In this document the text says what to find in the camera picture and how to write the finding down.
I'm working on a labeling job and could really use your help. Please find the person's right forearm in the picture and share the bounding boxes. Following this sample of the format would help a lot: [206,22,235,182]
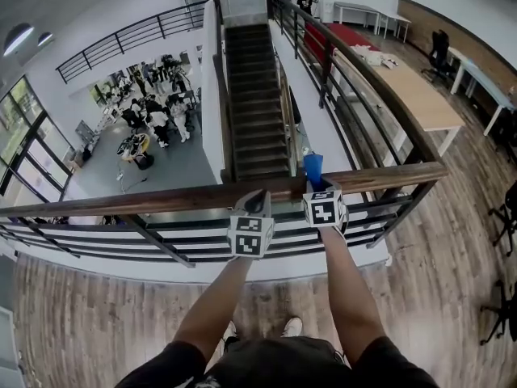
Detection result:
[318,225,388,369]

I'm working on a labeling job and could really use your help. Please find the white table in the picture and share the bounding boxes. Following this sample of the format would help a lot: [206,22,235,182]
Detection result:
[377,12,412,42]
[333,0,381,30]

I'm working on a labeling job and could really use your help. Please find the light blue top table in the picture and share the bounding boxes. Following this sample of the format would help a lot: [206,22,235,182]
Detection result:
[447,46,517,137]

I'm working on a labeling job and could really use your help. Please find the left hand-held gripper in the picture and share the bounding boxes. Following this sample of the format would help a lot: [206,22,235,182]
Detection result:
[226,190,276,261]

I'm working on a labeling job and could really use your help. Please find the round yellow table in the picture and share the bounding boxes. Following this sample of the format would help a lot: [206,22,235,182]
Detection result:
[116,133,154,171]

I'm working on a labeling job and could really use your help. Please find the white extension cable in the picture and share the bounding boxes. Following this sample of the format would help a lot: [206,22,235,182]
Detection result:
[115,167,147,192]

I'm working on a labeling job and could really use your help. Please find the long light wooden table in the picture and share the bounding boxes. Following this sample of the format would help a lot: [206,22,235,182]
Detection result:
[333,46,466,157]

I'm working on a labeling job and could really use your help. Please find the red carpet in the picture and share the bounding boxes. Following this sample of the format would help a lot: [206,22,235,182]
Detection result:
[303,21,381,62]

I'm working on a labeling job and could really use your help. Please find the dark wooden staircase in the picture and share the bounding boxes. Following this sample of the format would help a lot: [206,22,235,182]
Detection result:
[212,0,308,183]

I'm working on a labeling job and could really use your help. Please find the black metal balcony railing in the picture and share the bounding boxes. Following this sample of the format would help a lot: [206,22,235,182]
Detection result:
[55,0,211,84]

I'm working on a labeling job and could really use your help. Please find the black-framed glass entrance doors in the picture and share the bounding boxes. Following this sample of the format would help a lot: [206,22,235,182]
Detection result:
[0,74,76,197]

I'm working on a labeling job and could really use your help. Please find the black office chair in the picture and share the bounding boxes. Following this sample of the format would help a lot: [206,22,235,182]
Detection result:
[479,280,517,346]
[422,29,457,83]
[487,187,517,258]

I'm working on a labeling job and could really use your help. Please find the person's right white shoe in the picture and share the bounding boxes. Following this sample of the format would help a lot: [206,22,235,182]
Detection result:
[280,316,304,339]

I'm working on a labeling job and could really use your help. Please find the wooden-topped black metal railing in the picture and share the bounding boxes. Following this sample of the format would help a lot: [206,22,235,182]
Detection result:
[267,0,445,177]
[0,161,449,268]

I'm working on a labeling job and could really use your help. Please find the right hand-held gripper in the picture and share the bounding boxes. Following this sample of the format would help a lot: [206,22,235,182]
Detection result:
[302,178,350,229]

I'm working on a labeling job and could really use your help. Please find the person's left forearm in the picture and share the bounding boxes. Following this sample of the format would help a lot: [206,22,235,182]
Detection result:
[173,256,256,371]

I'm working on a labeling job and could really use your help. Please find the person's black shirt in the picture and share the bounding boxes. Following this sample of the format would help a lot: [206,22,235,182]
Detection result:
[115,335,439,388]

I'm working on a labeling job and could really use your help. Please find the grey metal rack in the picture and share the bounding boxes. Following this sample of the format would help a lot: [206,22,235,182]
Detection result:
[75,120,99,147]

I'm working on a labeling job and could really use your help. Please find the blue cloth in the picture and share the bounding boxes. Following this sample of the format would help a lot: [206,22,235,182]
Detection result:
[302,151,325,192]

